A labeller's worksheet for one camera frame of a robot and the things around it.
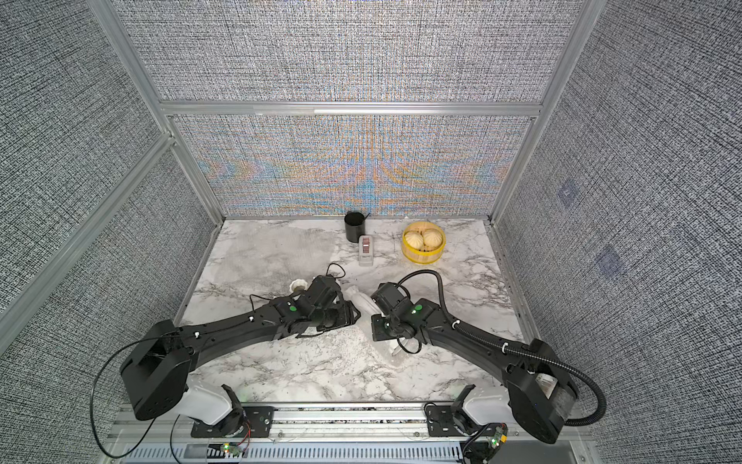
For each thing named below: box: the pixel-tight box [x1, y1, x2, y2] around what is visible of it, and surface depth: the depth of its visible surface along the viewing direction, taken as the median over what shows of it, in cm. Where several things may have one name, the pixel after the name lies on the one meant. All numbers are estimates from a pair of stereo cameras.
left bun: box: [403, 231, 425, 251], surface depth 108 cm
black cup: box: [343, 211, 366, 243], surface depth 112 cm
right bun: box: [423, 228, 444, 251], surface depth 108 cm
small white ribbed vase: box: [288, 278, 309, 293], surface depth 82 cm
